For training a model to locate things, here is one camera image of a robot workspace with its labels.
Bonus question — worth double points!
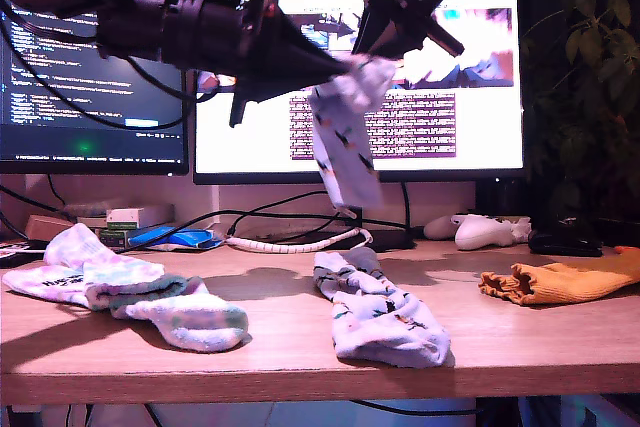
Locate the pale blue toucan sock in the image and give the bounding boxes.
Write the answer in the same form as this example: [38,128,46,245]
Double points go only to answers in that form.
[307,54,399,211]
[313,246,452,369]

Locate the black desk cable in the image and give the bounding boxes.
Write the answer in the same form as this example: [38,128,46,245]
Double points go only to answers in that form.
[119,210,414,253]
[219,190,347,244]

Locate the beige box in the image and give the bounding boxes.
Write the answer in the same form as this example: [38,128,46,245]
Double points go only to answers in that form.
[24,215,76,243]

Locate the black monitor stand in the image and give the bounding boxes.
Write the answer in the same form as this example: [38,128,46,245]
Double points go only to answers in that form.
[299,183,417,253]

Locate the black pouch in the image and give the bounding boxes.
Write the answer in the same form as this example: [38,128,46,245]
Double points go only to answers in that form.
[528,229,604,259]

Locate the pastel tie-dye sock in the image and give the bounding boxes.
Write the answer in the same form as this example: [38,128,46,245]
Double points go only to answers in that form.
[2,266,250,353]
[43,223,207,311]

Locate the white box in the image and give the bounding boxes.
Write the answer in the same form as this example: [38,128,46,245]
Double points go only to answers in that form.
[105,205,176,231]

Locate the green and white small boxes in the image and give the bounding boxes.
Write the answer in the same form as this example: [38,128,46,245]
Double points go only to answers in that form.
[95,228,132,252]

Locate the white game controller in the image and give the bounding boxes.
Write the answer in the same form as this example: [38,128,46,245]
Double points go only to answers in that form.
[423,214,531,252]

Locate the monitor showing white screen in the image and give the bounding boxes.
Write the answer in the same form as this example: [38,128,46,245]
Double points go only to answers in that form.
[192,0,526,186]

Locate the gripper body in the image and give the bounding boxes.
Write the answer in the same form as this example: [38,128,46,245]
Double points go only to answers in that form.
[164,0,282,127]

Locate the white spiral cable wrap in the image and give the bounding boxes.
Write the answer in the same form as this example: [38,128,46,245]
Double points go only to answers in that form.
[225,227,374,255]

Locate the green leafy houseplant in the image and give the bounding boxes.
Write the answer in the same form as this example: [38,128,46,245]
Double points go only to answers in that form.
[519,0,640,228]

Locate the black monitor cable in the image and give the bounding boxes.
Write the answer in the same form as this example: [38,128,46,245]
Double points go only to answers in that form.
[399,183,413,234]

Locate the yellow frilly-cuff sock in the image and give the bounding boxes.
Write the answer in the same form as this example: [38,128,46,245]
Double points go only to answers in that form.
[478,246,640,307]

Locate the blue pouch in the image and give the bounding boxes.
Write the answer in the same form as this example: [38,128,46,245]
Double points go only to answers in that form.
[127,227,224,252]

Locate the monitor showing dark code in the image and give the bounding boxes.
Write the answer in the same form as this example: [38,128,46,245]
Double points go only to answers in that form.
[0,0,190,178]

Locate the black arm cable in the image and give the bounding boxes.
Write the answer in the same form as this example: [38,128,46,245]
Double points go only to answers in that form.
[0,0,201,131]

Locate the printed magazine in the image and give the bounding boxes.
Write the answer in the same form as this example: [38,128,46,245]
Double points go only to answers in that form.
[0,240,49,268]

